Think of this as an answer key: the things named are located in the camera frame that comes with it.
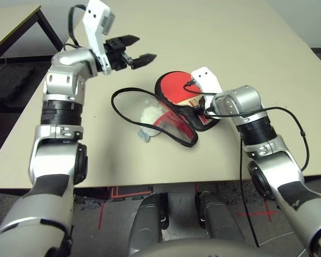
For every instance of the black red paddle case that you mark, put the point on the black red paddle case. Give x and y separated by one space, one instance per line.
192 123

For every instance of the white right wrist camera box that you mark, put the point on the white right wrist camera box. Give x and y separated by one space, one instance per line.
207 80

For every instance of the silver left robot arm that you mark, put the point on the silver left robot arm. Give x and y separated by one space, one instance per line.
59 158

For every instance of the grey robot right leg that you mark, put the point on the grey robot right leg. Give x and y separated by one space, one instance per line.
219 219

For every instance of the grey robot left leg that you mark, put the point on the grey robot left leg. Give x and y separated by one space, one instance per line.
147 222

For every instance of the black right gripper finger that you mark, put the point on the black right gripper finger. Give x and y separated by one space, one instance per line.
199 108

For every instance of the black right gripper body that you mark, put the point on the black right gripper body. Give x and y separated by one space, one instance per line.
207 103

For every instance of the grey robot leg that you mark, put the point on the grey robot leg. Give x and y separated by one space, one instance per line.
219 219
147 222

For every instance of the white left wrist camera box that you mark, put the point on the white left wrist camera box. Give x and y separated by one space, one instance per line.
95 32

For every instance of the grey robot torso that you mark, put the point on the grey robot torso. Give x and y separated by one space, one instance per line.
198 250

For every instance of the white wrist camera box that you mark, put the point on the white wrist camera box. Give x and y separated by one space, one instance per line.
95 32
207 80

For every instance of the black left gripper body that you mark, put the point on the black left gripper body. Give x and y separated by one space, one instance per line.
116 56

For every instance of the side table with black frame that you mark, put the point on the side table with black frame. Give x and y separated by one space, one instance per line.
10 24

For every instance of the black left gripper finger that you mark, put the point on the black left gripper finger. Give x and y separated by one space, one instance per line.
129 40
144 60

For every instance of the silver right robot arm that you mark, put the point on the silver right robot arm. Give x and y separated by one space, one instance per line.
273 160

